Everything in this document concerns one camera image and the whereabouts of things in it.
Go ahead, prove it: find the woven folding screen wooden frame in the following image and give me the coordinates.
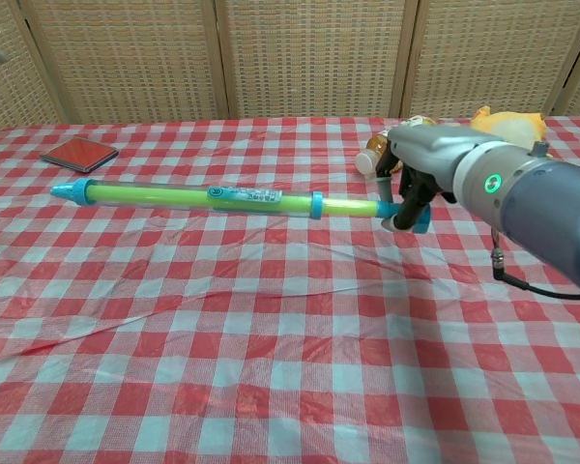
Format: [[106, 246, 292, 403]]
[[0, 0, 580, 142]]

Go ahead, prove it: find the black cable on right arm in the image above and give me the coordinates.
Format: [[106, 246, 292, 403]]
[[490, 230, 580, 302]]

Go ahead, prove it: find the small red notebook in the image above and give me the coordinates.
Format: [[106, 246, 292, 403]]
[[39, 136, 120, 175]]

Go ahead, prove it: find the red white checkered tablecloth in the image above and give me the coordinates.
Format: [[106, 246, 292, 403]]
[[0, 114, 580, 464]]

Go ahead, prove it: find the yellow plush toy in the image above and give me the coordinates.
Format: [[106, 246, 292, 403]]
[[468, 105, 550, 152]]

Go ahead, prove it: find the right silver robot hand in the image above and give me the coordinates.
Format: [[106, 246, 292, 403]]
[[374, 123, 495, 237]]

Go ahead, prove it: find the tea bottle white cap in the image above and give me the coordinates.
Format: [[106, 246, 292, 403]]
[[356, 114, 439, 176]]

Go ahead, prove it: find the green and blue plastic tube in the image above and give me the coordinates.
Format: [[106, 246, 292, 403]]
[[321, 195, 432, 237]]

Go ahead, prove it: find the green and blue water gun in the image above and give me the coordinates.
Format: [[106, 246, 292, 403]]
[[51, 177, 326, 221]]

